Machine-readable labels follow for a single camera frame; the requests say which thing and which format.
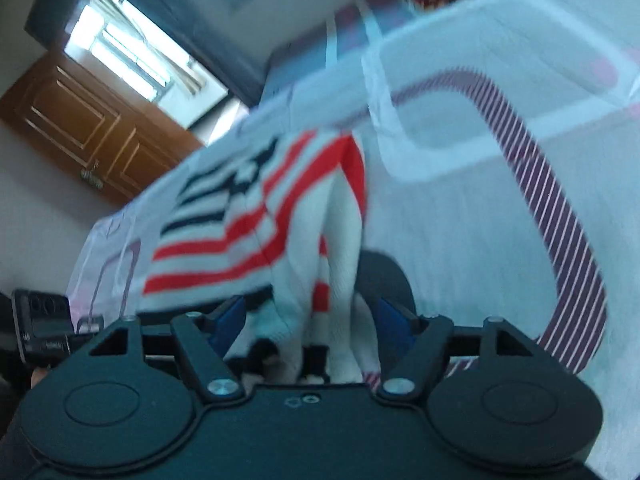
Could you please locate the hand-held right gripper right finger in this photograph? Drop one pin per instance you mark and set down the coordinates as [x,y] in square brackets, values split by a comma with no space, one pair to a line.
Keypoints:
[396,322]

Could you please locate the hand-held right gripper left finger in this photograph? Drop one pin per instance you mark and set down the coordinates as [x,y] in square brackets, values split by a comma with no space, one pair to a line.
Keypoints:
[227,327]

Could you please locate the red white navy striped garment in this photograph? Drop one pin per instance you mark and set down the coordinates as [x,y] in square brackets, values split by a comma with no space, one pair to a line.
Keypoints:
[280,220]

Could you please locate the white printed bedsheet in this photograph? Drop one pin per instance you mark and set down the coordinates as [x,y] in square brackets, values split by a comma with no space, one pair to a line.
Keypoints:
[475,220]

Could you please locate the brown wooden door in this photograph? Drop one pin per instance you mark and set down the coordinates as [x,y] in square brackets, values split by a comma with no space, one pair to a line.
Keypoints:
[75,120]

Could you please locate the pale striped pillow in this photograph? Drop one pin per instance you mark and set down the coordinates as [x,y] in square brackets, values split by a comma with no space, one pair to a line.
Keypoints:
[320,55]

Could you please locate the bright window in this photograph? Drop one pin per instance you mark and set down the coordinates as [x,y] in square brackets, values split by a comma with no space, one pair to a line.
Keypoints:
[130,55]

